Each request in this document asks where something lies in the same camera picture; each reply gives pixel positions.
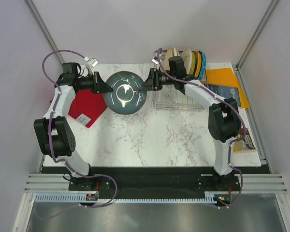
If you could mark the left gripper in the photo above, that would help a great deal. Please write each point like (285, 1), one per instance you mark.
(99, 85)

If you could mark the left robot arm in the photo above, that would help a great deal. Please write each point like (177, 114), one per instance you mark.
(54, 134)

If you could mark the blue cream plate in rack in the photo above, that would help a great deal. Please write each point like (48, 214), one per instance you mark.
(187, 58)

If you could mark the dark blue book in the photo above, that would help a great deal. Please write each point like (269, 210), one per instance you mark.
(226, 92)

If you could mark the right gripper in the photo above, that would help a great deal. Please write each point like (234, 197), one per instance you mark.
(152, 83)

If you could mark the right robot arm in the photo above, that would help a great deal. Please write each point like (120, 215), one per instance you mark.
(224, 121)

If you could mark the metal wire dish rack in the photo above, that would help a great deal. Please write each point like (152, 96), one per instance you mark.
(172, 99)

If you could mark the blue polka dot dish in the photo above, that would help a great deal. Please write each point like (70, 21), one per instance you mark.
(203, 66)

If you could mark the yellow illustrated book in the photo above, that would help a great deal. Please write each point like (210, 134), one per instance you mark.
(245, 145)

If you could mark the white cable duct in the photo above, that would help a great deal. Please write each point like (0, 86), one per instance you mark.
(132, 197)

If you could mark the green polka dot dish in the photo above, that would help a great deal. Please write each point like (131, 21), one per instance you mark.
(194, 62)

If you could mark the yellow folder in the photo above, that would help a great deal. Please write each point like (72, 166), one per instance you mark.
(226, 77)

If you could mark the yellow fluted dish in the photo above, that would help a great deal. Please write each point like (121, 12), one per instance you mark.
(198, 65)

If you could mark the blue and cream plate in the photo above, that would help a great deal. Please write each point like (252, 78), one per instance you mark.
(176, 52)

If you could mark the dark blue blossom plate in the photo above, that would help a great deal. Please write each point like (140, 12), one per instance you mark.
(126, 97)

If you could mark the red clip file folder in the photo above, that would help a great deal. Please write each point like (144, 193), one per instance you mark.
(87, 107)

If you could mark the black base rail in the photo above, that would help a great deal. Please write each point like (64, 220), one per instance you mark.
(116, 180)

